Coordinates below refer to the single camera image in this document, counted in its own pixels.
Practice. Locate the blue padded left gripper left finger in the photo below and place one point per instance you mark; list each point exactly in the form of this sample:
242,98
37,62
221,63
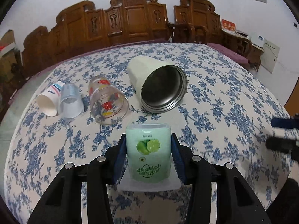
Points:
120,159

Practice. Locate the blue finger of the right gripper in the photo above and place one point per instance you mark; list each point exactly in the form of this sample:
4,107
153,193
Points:
291,123

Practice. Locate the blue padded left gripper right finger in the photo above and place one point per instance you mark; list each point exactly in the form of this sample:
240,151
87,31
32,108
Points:
178,158

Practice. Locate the green lime yogurt cup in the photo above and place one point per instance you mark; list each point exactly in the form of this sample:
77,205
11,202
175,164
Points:
150,164

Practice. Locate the glass cup with red print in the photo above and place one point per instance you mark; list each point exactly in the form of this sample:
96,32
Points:
108,105

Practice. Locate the clear frosted plastic cup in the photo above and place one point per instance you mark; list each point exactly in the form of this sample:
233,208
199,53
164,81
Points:
71,104

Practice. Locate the white striped paper cup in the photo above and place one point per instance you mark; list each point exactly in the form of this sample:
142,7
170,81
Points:
49,99

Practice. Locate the blue floral tablecloth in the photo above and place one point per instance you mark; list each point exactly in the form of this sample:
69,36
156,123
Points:
224,116

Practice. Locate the cream steel tumbler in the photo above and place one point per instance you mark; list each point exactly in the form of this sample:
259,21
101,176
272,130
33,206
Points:
159,85

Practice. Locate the wooden side table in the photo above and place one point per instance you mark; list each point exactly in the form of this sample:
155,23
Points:
255,53

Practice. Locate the purple armchair cushion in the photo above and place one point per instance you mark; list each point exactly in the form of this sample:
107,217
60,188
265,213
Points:
229,53

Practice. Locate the red sign card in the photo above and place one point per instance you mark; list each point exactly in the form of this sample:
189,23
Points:
227,25

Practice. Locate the carved wooden armchair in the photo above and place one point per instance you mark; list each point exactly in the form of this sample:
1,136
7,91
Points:
207,23

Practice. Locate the carved wooden sofa bench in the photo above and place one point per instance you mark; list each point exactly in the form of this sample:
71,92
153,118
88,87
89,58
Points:
83,28

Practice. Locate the cardboard boxes stack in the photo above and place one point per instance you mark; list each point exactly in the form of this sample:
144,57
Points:
10,56

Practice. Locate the white wall electrical box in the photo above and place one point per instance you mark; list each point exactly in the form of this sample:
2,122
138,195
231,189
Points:
270,56

